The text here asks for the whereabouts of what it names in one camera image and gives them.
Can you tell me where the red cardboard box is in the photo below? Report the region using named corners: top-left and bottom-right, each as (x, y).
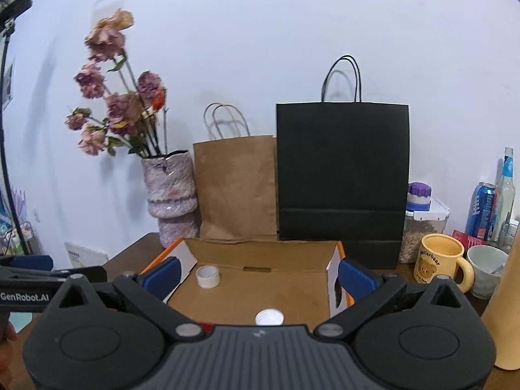
top-left (146, 239), bottom-right (353, 328)

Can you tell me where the black paper bag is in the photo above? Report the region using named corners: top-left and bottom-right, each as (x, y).
top-left (276, 55), bottom-right (410, 269)

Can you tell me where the yellow bear mug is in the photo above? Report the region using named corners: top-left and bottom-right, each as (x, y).
top-left (413, 233), bottom-right (475, 293)

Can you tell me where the grey ceramic cup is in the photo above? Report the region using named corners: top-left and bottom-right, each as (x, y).
top-left (466, 245), bottom-right (509, 299)

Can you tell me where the clear glass bottle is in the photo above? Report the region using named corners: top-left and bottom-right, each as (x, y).
top-left (488, 147), bottom-right (515, 244)

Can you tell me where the purple lidded jar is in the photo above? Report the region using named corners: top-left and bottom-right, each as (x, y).
top-left (406, 181), bottom-right (432, 211)

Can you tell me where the brown paper bag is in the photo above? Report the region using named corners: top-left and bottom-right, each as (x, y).
top-left (193, 119), bottom-right (279, 241)

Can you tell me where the red flat box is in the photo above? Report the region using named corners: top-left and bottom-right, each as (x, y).
top-left (451, 230), bottom-right (486, 252)

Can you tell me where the blue soda can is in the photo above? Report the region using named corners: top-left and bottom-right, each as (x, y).
top-left (465, 182), bottom-right (496, 241)

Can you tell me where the clear food storage container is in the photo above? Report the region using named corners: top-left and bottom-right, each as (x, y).
top-left (398, 198), bottom-right (449, 264)

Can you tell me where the white ribbed bottle cap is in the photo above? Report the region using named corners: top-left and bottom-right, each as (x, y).
top-left (255, 308), bottom-right (285, 327)

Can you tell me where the dried pink rose bouquet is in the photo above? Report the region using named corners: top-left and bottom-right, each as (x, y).
top-left (64, 8), bottom-right (167, 159)

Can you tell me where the white tape roll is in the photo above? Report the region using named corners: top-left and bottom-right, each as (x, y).
top-left (196, 265), bottom-right (220, 289)

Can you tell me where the cream thermos jug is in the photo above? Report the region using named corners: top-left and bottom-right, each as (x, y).
top-left (481, 231), bottom-right (520, 371)

